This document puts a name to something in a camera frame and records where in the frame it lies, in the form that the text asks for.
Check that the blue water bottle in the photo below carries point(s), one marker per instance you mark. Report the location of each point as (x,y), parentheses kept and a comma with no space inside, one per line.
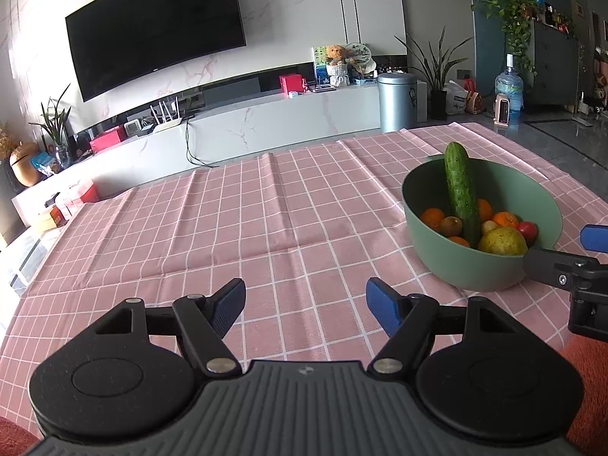
(509,85)

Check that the leafy plant in glass vase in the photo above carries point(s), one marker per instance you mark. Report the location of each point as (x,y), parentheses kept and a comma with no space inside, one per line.
(56,123)

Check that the round painted fan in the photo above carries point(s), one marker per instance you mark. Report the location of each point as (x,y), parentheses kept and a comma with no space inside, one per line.
(357,56)

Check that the yellow-green pear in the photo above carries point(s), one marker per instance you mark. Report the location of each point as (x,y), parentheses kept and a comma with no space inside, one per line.
(502,242)

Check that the coral red cloth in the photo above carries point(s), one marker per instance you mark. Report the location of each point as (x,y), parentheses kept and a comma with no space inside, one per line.
(14,437)
(586,389)

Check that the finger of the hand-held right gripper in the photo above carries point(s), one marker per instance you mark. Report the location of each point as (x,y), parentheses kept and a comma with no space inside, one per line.
(546,263)
(596,238)

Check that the silver trash can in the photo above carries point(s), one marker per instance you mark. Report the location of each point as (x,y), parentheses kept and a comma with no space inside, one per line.
(396,104)

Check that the dark grey cabinet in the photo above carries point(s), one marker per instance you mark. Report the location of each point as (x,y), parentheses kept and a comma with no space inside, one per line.
(555,66)

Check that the tall potted plant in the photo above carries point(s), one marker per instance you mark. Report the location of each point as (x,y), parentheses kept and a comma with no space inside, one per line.
(439,71)

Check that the small red box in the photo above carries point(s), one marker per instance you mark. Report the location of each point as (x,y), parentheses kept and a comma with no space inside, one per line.
(291,85)

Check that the round brown vase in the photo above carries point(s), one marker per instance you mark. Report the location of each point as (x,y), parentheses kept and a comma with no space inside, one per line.
(26,166)

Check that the small white heater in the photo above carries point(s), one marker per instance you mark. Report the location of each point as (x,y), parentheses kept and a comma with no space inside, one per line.
(502,109)

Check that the large red box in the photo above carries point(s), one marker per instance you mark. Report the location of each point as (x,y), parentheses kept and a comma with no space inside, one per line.
(108,138)

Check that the orange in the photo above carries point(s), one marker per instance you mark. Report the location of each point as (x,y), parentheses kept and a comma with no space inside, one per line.
(484,209)
(432,217)
(458,241)
(504,219)

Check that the pink checked tablecloth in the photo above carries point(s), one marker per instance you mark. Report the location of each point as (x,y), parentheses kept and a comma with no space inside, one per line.
(285,218)

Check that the trailing pothos plant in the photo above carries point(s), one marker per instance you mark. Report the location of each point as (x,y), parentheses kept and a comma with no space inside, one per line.
(515,23)

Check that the white router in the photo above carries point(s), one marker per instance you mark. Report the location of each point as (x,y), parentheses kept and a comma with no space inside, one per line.
(166,118)

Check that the orange brown bag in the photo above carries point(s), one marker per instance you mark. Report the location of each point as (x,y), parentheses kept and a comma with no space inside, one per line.
(472,97)

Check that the green cucumber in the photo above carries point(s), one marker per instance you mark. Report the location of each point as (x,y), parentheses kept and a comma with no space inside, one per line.
(460,190)

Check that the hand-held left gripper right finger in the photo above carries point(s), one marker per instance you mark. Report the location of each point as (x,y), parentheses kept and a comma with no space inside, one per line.
(384,305)

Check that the green colander bowl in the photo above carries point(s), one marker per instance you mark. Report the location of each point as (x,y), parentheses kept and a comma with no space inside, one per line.
(456,266)

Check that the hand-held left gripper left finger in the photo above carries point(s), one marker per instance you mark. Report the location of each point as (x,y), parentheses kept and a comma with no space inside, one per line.
(229,306)

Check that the picture card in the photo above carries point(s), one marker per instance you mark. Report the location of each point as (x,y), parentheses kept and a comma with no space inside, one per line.
(319,64)

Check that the brown teddy bear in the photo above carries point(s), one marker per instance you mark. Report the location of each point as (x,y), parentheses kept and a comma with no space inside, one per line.
(335,55)

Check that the small white device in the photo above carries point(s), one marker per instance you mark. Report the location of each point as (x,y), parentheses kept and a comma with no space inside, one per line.
(133,128)

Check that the white marble media console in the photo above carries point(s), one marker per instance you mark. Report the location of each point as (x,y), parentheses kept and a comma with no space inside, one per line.
(266,123)

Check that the blue snack bag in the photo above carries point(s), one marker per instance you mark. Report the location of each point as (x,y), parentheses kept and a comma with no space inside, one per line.
(45,162)

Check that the white plastic bag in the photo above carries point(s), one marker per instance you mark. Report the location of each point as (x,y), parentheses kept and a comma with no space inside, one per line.
(455,99)

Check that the dried flowers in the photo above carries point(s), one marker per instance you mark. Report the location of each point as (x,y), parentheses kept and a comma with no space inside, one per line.
(5,142)

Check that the kiwi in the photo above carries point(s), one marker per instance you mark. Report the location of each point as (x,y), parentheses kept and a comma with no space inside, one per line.
(450,225)

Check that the black television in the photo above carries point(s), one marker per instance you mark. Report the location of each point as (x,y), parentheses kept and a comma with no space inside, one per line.
(152,28)

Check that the cardboard box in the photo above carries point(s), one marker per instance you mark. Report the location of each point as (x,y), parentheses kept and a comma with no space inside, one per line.
(50,221)

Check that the red tomato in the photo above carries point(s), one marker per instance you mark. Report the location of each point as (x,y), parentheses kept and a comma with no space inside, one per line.
(528,231)

